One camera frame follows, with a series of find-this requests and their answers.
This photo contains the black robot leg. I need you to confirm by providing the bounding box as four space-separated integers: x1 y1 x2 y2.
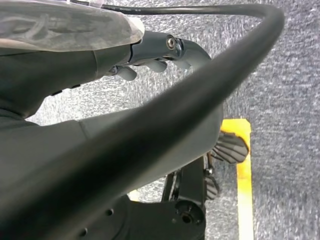
75 157 207 240

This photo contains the yellow tape square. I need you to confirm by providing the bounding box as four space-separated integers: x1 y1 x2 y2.
128 118 254 240

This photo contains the black ribbed robot foot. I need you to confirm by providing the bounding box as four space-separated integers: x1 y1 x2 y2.
203 167 220 201
211 131 250 165

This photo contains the thick black cable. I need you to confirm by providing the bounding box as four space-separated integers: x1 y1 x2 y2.
0 3 285 240

